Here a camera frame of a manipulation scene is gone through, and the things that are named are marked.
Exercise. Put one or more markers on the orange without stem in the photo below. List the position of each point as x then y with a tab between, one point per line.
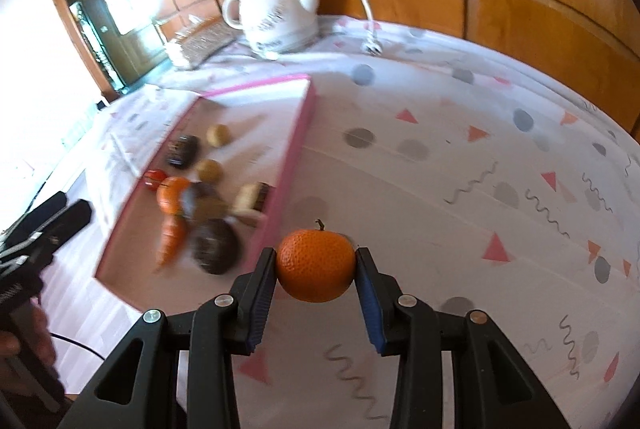
171	195

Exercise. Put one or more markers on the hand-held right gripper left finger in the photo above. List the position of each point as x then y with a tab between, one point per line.
260	304

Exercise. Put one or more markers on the large dark round fruit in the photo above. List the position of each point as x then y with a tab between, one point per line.
215	246

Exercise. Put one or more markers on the eggplant slice with white face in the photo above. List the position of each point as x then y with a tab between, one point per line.
252	201

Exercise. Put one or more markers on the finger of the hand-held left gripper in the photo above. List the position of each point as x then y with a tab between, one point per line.
42	211
65	224

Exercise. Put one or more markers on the orange carrot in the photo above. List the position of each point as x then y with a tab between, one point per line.
172	236

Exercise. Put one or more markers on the pink shallow cardboard box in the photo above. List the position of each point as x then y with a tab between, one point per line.
240	149

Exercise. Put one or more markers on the white floral ceramic kettle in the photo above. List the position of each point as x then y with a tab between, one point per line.
275	14

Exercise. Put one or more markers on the wooden door with glass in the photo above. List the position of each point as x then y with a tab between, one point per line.
125	44

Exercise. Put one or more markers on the white patterned tablecloth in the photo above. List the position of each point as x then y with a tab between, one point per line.
450	209

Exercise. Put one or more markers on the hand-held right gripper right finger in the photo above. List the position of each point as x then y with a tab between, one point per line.
370	304

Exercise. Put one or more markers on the orange with stem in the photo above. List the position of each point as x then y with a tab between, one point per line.
315	264

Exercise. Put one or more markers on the red cherry tomato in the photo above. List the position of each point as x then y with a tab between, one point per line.
154	180

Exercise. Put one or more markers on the silver ornate tissue box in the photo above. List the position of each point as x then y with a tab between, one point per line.
202	44

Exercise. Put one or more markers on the person's left hand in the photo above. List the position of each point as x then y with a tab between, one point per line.
42	334

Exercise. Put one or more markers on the dark purple eggplant piece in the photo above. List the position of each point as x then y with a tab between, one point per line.
182	150

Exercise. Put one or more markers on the small yellow-green round fruit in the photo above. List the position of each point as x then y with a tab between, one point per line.
219	135
209	170

